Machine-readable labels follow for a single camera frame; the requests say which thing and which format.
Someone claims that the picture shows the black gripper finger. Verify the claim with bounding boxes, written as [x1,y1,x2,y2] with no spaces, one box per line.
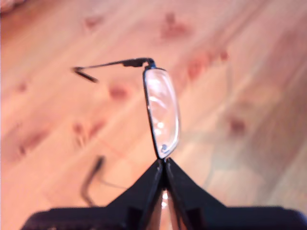
[165,157,226,230]
[107,158,165,230]

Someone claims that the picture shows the black thin-framed glasses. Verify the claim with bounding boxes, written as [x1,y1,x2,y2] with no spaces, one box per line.
[71,57,181,208]

